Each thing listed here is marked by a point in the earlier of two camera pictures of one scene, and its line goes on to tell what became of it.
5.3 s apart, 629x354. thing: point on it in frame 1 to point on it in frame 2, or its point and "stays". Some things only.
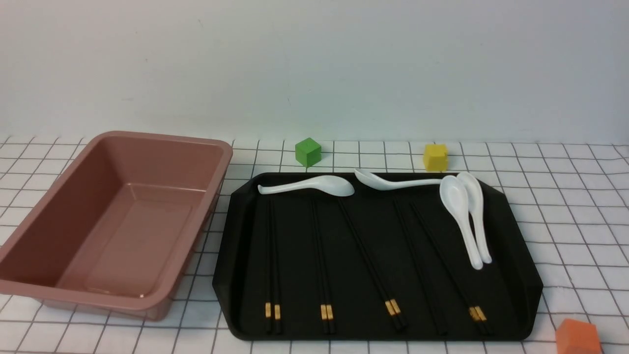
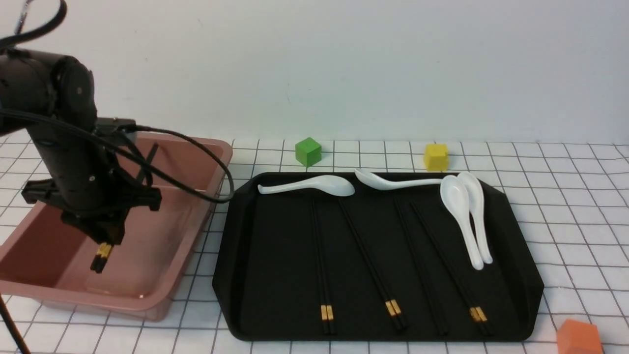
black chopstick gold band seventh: (472, 312) stays
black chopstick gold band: (277, 318) to (101, 264)
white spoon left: (329, 185) stays
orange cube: (576, 337) stays
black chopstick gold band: (268, 313) to (97, 257)
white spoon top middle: (376, 183) stays
